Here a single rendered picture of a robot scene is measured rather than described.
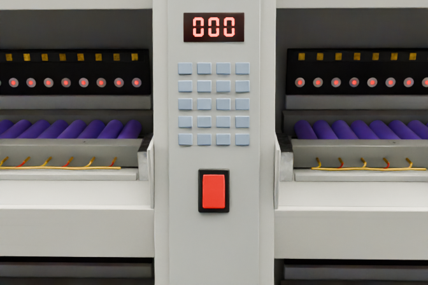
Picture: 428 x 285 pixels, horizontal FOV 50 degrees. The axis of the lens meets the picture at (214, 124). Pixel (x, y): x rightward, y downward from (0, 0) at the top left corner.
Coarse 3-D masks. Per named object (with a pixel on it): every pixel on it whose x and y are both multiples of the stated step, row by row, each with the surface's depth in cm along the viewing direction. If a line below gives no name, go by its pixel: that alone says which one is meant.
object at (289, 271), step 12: (288, 264) 54; (300, 264) 54; (312, 264) 54; (324, 264) 54; (336, 264) 54; (348, 264) 54; (360, 264) 54; (372, 264) 54; (384, 264) 54; (396, 264) 54; (408, 264) 54; (420, 264) 54; (288, 276) 54; (300, 276) 54; (312, 276) 54; (324, 276) 54; (336, 276) 54; (348, 276) 54; (360, 276) 54; (372, 276) 54; (384, 276) 54; (396, 276) 54; (408, 276) 54; (420, 276) 54
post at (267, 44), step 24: (264, 0) 35; (264, 24) 35; (264, 48) 35; (264, 72) 35; (264, 96) 35; (264, 120) 35; (264, 144) 35; (168, 168) 36; (264, 168) 36; (168, 192) 36; (264, 192) 36; (168, 216) 36; (264, 216) 36; (168, 240) 36; (264, 240) 36; (168, 264) 36; (264, 264) 36
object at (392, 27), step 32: (0, 32) 56; (32, 32) 55; (64, 32) 55; (96, 32) 55; (128, 32) 55; (288, 32) 55; (320, 32) 55; (352, 32) 54; (384, 32) 54; (416, 32) 54
